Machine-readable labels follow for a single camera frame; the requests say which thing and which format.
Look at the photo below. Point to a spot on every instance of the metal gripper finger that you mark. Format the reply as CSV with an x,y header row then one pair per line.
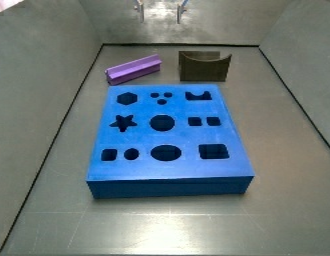
x,y
139,8
180,10

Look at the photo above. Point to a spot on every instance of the blue shape-sorting block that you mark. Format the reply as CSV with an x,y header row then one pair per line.
x,y
167,143

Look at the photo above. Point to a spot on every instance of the black curved fixture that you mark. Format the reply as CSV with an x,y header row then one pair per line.
x,y
203,66

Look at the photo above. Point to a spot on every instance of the purple star-profile bar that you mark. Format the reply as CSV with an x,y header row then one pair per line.
x,y
134,69

